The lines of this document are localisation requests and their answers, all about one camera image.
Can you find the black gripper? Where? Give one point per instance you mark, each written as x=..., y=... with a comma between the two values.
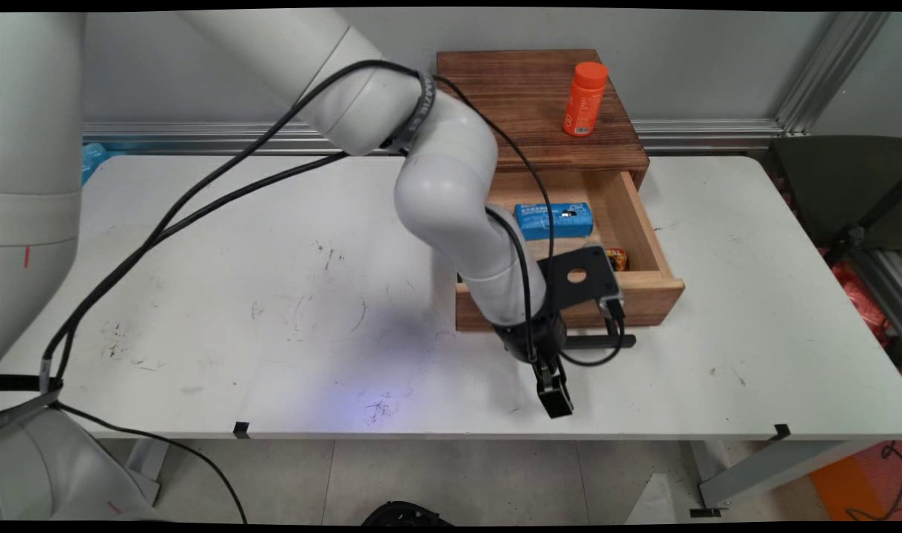
x=536, y=337

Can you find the light wooden drawer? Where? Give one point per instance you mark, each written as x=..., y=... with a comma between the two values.
x=643, y=292

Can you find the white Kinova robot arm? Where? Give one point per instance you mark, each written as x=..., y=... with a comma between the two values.
x=443, y=192

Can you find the small dark red packet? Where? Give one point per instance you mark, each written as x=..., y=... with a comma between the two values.
x=617, y=259

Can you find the blue rectangular box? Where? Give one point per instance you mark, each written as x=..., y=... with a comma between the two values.
x=569, y=220

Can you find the black round floor object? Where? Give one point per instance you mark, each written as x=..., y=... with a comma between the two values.
x=402, y=514

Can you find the black table foot plate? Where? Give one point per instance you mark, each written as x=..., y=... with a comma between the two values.
x=704, y=512

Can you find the grey table leg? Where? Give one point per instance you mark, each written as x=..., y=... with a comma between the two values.
x=151, y=466
x=769, y=466

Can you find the small black table clip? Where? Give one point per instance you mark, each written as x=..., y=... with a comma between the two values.
x=241, y=428
x=782, y=431

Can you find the orange plastic bottle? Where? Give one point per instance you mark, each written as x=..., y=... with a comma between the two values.
x=585, y=100

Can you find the orange floor mat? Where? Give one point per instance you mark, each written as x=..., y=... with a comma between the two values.
x=857, y=481

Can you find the red plastic bag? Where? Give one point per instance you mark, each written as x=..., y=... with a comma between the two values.
x=861, y=300

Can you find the black chair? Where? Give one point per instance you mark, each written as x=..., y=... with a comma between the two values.
x=835, y=185

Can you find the blue bubble wrap sheet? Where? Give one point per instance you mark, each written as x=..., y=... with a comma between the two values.
x=94, y=159

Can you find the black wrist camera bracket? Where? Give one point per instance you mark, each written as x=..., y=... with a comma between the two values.
x=587, y=285

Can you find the horizontal aluminium rail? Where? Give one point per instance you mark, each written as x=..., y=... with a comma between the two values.
x=702, y=137

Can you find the aluminium frame beam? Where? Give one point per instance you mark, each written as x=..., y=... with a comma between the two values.
x=883, y=285

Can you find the slanted aluminium post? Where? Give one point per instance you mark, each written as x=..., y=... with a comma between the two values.
x=828, y=70

